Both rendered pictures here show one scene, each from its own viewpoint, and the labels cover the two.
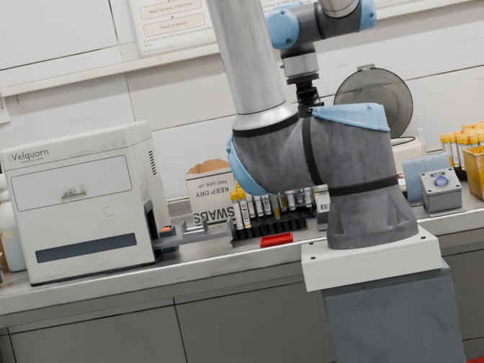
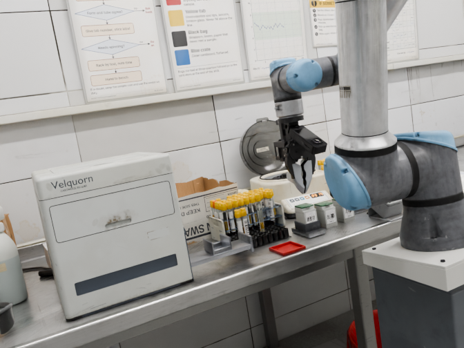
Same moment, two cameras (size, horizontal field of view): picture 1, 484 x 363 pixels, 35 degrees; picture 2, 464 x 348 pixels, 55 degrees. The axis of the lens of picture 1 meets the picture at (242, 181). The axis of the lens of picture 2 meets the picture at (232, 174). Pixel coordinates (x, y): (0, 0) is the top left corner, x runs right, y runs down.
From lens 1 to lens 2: 90 cm
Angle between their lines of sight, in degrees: 30
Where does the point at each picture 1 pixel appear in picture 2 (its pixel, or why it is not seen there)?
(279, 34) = (309, 79)
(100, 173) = (145, 199)
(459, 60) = (306, 119)
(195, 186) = not seen: hidden behind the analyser
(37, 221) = (78, 251)
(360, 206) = (455, 213)
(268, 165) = (383, 181)
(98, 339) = not seen: outside the picture
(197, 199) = not seen: hidden behind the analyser
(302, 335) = (210, 320)
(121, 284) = (171, 305)
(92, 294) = (143, 320)
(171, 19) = (114, 73)
